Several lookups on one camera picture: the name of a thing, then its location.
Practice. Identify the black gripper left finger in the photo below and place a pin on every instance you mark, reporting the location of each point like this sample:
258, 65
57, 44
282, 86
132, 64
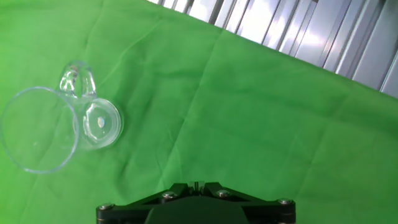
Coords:
130, 211

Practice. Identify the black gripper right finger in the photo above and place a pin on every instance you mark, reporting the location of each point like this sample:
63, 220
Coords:
267, 211

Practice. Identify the clear glass mug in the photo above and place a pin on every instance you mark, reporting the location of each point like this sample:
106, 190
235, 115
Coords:
40, 130

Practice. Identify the green cloth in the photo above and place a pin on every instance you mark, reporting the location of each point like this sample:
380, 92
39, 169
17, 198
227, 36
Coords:
217, 109

